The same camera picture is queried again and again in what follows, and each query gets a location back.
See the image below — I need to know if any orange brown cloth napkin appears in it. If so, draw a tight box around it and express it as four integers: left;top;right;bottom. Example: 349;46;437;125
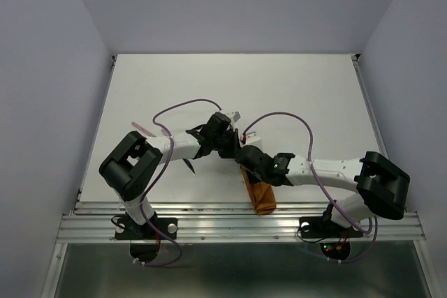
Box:
240;167;277;216

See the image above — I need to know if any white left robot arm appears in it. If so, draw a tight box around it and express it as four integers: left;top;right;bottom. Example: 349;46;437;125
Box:
98;112;240;238

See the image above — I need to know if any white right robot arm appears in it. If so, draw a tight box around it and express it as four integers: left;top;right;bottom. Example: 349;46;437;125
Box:
235;145;411;235

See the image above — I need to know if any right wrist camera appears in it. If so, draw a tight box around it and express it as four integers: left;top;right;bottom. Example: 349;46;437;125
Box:
242;132;263;150

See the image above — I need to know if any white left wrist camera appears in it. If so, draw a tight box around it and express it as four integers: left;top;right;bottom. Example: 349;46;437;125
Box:
225;111;241;124

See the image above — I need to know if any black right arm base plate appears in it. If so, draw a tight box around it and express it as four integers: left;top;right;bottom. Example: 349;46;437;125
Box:
298;204;363;239

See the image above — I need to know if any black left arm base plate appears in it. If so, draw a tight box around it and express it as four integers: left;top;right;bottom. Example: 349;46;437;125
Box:
111;215;178;241

